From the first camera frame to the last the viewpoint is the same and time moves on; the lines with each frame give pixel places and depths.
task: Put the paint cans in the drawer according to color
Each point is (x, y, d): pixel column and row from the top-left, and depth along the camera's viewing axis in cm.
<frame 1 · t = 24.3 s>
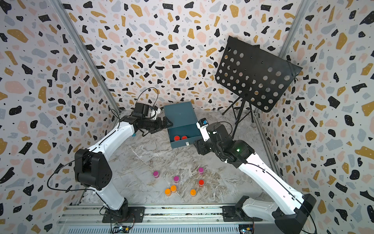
left hand: (168, 125, 86), fingers open
right hand: (198, 140, 70), fingers open
teal drawer cabinet: (180, 114, 92), point 22 cm above the table
teal top drawer: (191, 131, 90), point 17 cm above the table
magenta paint can left: (156, 174, 87), point 2 cm above the table
magenta paint can middle: (176, 179, 86), point 2 cm above the table
magenta paint can right: (201, 170, 89), point 2 cm above the table
red paint can right: (201, 183, 84), point 3 cm above the table
orange paint can left: (167, 192, 81), point 3 cm above the table
orange paint can middle: (173, 188, 82), point 3 cm above the table
orange paint can right: (193, 192, 80), point 4 cm above the table

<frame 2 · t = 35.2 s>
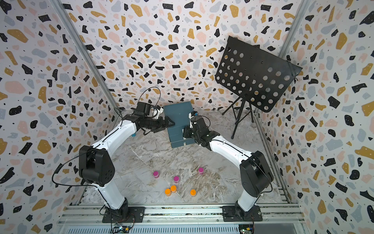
left hand: (171, 125, 86), fingers open
right hand: (183, 128, 85), fingers closed
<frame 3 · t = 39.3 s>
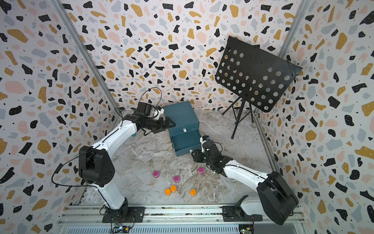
left hand: (171, 126, 86), fingers open
right hand: (193, 153, 85), fingers open
teal middle drawer: (183, 144, 90), point 13 cm above the table
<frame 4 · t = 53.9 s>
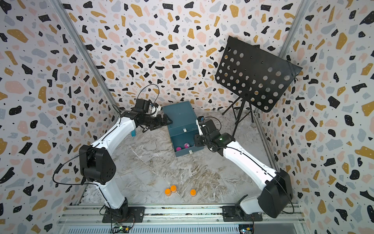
left hand: (168, 123, 87), fingers open
right hand: (196, 136, 80), fingers open
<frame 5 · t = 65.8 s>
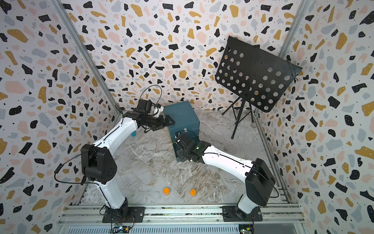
left hand: (170, 124, 87), fingers open
right hand: (182, 151, 82), fingers open
